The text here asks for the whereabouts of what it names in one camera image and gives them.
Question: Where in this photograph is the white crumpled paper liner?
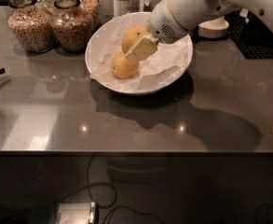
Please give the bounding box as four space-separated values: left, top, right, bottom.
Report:
89 14 190 91

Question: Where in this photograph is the glass cereal jar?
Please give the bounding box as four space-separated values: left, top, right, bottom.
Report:
49 0 93 53
80 0 100 29
7 0 54 53

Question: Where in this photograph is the silver box under table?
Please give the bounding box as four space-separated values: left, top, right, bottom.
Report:
55 202 98 224

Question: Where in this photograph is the white ceramic bowl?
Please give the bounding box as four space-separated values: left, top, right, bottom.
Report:
84 11 194 96

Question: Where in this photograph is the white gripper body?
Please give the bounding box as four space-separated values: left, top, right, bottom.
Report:
147 0 189 44

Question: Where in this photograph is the black rubber bar mat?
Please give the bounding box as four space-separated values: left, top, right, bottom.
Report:
225 12 273 59

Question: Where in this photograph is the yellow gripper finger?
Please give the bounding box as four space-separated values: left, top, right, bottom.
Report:
124 32 159 63

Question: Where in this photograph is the left glass cereal jar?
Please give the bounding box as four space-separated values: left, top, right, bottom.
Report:
7 0 54 53

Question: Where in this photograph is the black cable under table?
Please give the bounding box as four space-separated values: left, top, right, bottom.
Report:
56 154 167 224

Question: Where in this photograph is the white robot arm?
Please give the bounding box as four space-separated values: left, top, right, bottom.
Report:
125 0 273 63

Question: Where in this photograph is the rear glass cereal jar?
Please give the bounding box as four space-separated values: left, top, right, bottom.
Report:
80 0 100 29

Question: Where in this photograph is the middle glass cereal jar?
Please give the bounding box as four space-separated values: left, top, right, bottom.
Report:
49 0 93 53

